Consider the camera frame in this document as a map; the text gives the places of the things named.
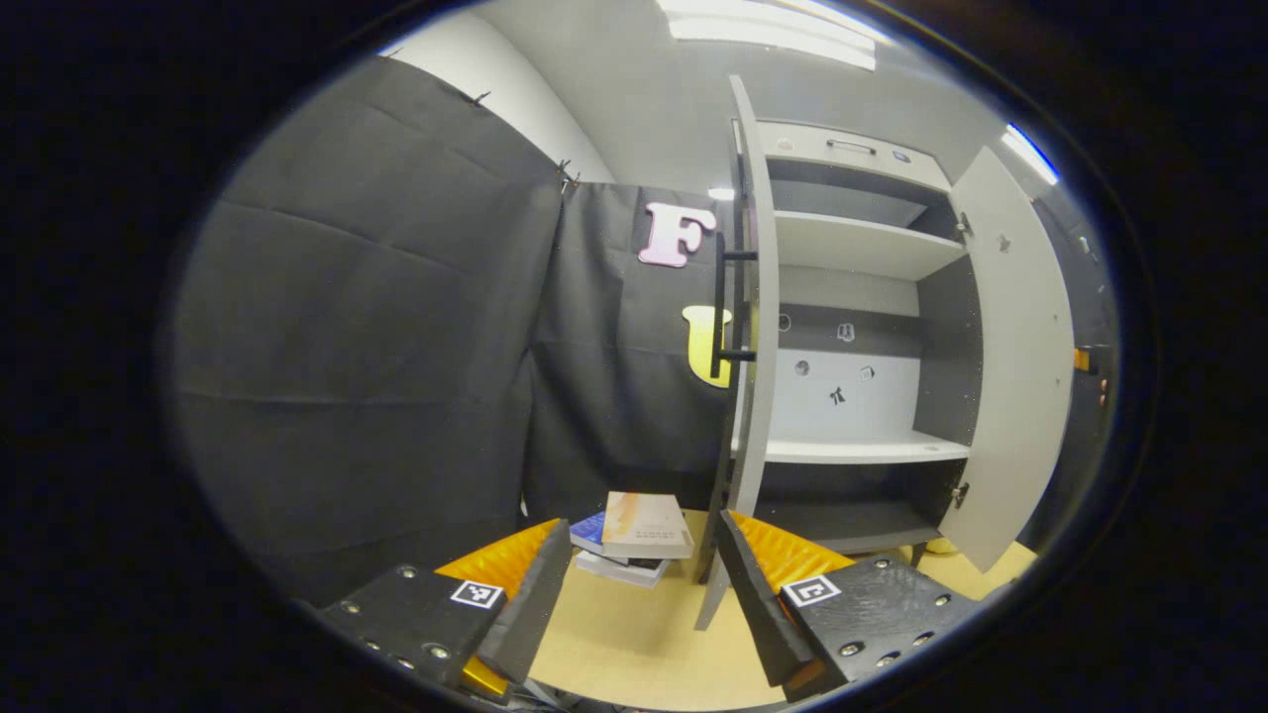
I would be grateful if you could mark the yellow plush toy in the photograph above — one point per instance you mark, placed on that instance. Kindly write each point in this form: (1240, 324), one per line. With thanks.
(941, 546)

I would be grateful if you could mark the grey cabinet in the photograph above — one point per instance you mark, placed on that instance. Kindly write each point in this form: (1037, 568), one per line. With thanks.
(852, 243)

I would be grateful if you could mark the blue book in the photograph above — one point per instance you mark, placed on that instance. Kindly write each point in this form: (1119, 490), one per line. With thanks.
(588, 533)

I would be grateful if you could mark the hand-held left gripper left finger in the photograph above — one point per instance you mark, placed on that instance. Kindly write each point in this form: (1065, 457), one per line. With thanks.
(535, 614)

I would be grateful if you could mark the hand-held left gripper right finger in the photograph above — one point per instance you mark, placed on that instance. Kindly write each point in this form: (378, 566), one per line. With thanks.
(763, 614)

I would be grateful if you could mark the grey cabinet door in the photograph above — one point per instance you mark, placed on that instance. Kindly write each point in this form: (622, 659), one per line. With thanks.
(1020, 376)
(765, 297)

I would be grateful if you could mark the large ceiling light panel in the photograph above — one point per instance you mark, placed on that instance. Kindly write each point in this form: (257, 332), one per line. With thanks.
(773, 30)

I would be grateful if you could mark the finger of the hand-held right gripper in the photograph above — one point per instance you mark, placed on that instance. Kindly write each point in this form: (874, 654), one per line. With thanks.
(1082, 359)

